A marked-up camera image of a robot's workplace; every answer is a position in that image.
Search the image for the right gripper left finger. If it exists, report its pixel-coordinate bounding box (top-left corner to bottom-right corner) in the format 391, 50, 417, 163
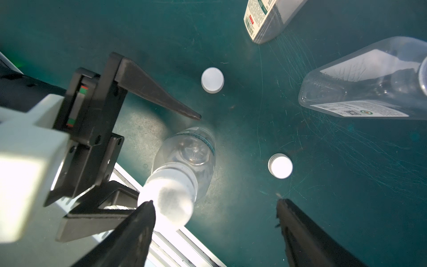
73, 200, 156, 267

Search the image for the round clear plastic bottle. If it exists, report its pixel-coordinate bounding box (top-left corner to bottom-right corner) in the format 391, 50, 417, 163
151, 127, 216, 202

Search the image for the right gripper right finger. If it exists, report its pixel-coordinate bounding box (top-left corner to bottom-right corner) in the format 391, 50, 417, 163
276, 199, 366, 267

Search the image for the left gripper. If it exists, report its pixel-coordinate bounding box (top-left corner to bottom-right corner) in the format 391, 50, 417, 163
44, 52, 201, 243

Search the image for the tall clear labelled bottle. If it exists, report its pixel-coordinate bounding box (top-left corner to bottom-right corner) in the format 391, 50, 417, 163
244, 0, 306, 45

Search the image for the square clear plastic bottle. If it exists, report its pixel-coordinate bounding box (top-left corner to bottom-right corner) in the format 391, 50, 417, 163
299, 36, 427, 120

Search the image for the white bottle cap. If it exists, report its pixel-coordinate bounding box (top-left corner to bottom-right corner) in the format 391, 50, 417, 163
201, 67, 225, 94
137, 165, 197, 232
268, 153, 293, 179

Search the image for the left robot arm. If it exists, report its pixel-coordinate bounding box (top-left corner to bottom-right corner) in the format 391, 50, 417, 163
1, 53, 201, 243

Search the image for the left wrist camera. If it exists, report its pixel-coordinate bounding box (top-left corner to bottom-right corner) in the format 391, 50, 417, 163
1, 94, 70, 244

